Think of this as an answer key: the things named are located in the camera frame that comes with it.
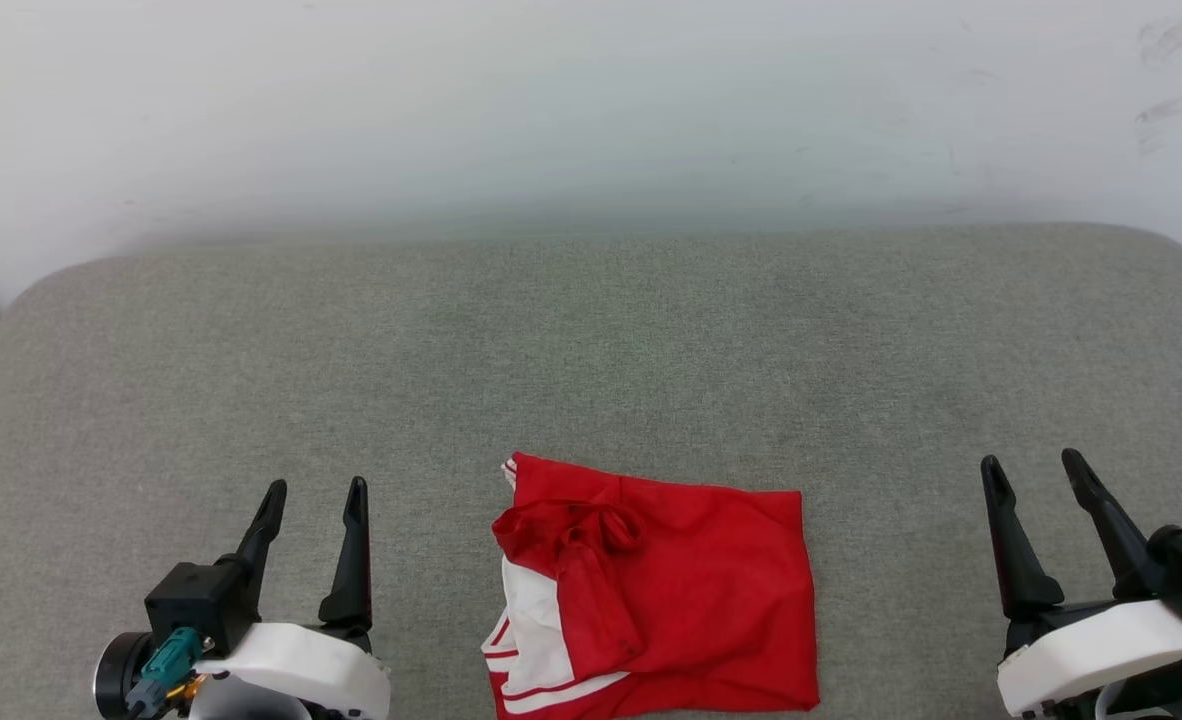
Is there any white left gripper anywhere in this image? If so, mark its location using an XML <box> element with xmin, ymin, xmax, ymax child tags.
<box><xmin>93</xmin><ymin>476</ymin><xmax>393</xmax><ymax>720</ymax></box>

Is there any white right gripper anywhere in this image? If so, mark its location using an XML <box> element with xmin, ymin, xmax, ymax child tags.
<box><xmin>980</xmin><ymin>447</ymin><xmax>1182</xmax><ymax>720</ymax></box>

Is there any red and white shirt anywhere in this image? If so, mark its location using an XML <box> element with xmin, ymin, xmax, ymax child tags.
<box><xmin>481</xmin><ymin>452</ymin><xmax>820</xmax><ymax>720</ymax></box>

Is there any grey fabric sofa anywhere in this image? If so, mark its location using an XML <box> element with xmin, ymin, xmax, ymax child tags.
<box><xmin>0</xmin><ymin>222</ymin><xmax>1182</xmax><ymax>720</ymax></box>

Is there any teal cable connector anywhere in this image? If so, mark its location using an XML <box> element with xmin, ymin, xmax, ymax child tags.
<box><xmin>126</xmin><ymin>627</ymin><xmax>203</xmax><ymax>717</ymax></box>

